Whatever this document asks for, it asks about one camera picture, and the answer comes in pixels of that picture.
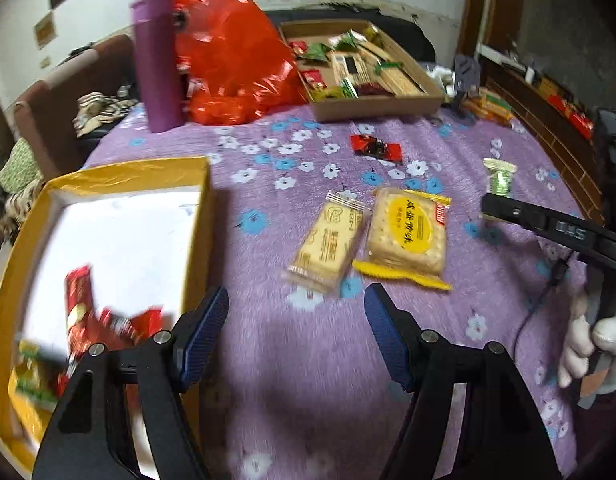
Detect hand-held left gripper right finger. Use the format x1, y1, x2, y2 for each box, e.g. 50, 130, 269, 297
364, 282, 564, 480

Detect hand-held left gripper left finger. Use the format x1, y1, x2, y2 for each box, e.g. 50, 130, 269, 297
32, 286, 231, 480

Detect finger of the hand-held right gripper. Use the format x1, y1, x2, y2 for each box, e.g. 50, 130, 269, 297
480, 193, 616, 262

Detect white green candy packet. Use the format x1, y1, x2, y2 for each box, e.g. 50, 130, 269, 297
483, 158, 518, 197

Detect dark red snack packet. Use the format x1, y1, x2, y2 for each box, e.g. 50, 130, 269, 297
95, 307, 163, 353

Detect pale yellow biscuit packet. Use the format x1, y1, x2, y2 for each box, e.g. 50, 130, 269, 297
287, 191, 371, 293

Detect round label cracker packet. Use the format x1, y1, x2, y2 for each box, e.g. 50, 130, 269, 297
353, 187, 453, 292

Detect yellow gift box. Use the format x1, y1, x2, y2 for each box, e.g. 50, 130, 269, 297
0, 156, 211, 480

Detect tall red snack packet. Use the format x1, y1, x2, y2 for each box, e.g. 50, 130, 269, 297
64, 266, 97, 363

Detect green triangular snack packet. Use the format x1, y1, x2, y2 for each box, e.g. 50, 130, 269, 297
15, 340, 59, 407

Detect red black candy packet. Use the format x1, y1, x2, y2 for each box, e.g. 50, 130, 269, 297
350, 135, 405, 162

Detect person's right hand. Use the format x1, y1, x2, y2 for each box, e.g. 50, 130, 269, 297
558, 292, 616, 395

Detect red boxes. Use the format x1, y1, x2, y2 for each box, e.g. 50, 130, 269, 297
545, 92, 596, 140

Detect brown wooden cabinet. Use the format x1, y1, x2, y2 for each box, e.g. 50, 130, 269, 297
460, 0, 611, 223

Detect purple floral tablecloth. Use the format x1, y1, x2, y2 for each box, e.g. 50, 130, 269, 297
82, 102, 606, 480

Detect orange cracker packet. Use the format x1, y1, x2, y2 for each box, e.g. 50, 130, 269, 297
463, 95, 513, 126

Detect green cracker packet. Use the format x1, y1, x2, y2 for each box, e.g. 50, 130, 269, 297
480, 91, 514, 111

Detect grey phone stand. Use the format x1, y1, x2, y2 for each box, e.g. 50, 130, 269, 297
445, 55, 483, 116

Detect long white box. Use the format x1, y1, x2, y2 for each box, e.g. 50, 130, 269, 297
475, 42, 520, 67

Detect white sachets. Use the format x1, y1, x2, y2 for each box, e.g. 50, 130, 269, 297
427, 62, 457, 94

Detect brown cardboard box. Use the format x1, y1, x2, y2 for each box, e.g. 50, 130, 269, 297
279, 20, 446, 122

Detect black leather sofa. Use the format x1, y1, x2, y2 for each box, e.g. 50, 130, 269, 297
263, 9, 436, 63

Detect heap of assorted snack packets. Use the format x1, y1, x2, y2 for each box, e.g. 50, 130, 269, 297
290, 27, 423, 101

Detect striped cloth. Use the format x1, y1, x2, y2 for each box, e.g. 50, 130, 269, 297
75, 91, 139, 136

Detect green patterned cushion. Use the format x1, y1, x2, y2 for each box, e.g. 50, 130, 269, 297
0, 137, 44, 197

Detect red plastic bag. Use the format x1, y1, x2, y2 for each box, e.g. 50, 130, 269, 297
173, 0, 309, 126

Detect purple thermos bottle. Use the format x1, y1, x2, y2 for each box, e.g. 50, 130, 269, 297
130, 0, 185, 133

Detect brown armchair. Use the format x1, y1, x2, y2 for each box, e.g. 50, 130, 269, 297
12, 35, 148, 181

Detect black cable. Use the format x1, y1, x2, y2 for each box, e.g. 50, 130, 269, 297
517, 255, 575, 358

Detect yellow wall label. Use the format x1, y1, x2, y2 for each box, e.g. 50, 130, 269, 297
32, 12, 56, 49

